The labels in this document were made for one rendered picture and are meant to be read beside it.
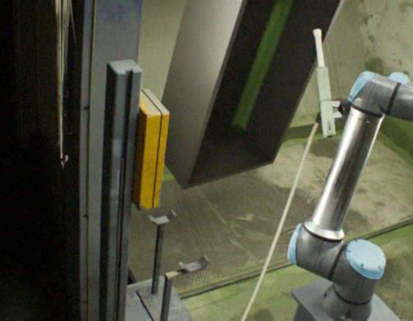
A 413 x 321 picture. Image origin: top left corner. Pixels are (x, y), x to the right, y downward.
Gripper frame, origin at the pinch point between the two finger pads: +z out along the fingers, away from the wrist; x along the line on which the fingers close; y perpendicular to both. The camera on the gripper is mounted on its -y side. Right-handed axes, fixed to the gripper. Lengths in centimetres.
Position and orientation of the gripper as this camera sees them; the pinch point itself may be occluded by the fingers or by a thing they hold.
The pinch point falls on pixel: (323, 110)
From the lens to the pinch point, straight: 241.9
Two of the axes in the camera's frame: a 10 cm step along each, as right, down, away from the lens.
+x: -0.9, -9.8, 1.7
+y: -0.6, 1.8, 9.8
